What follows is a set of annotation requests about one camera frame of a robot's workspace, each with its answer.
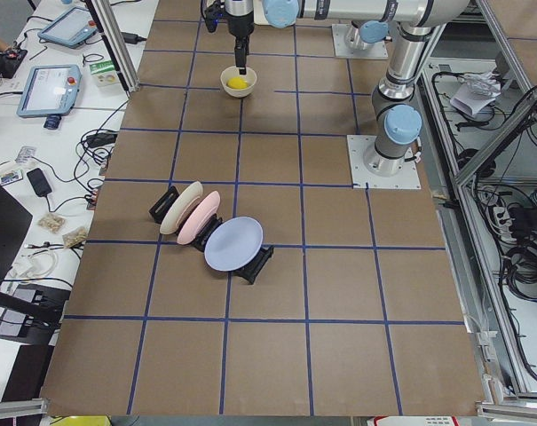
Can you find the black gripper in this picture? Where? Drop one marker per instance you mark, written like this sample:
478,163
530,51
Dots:
240,23

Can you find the white ceramic bowl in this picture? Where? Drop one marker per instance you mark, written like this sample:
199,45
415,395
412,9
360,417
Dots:
250,77

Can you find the yellow lemon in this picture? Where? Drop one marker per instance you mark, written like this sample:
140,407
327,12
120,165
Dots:
237,83

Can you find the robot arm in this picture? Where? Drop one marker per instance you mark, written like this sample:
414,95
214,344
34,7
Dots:
283,14
418,24

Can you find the black power adapter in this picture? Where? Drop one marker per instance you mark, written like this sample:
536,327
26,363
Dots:
131,38

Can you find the green white carton box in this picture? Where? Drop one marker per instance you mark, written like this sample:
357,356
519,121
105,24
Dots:
103,73

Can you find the cream plate in rack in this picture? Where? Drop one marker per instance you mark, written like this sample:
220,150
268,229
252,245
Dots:
181,208

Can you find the far teach pendant tablet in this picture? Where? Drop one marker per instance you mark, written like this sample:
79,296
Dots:
70,29

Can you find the teach pendant tablet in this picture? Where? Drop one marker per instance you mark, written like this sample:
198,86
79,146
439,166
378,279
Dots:
70,29
50,90

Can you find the pink plate in rack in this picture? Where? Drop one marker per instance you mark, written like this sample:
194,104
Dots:
206,209

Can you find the light blue plate in rack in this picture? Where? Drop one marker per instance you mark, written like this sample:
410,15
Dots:
234,244

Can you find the near teach pendant tablet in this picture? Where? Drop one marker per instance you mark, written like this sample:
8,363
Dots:
50,90

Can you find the black dish rack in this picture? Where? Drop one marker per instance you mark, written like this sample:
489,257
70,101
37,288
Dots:
248,272

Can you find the crumpled white paper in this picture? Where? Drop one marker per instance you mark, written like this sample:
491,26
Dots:
476,92

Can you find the black smartphone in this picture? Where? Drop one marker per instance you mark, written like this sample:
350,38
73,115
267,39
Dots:
39,182

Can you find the snack bag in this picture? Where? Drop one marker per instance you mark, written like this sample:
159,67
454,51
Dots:
52,222
75,238

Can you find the black monitor stand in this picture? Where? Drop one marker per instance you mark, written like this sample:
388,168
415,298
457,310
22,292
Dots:
30,313

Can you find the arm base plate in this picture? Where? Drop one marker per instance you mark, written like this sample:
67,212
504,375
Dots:
360,40
369,170

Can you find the aluminium profile post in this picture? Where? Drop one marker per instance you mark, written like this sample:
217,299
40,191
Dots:
107,25

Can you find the aluminium frame diagonal strut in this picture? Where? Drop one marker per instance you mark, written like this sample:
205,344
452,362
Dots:
511,129

